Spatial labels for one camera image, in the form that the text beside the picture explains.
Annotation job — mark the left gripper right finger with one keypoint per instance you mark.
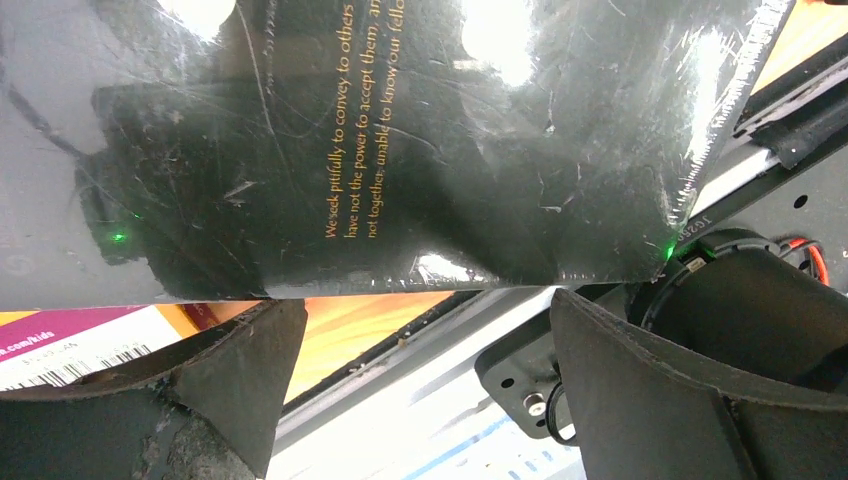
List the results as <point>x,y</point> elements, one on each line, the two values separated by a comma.
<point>646,408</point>

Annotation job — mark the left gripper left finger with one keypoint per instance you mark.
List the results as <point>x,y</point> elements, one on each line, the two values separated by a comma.
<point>206,407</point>

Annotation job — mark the black notebook with sticker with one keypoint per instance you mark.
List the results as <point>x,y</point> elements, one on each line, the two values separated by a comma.
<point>182,151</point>

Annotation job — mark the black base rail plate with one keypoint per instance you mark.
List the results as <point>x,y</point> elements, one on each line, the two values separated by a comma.
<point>775,217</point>

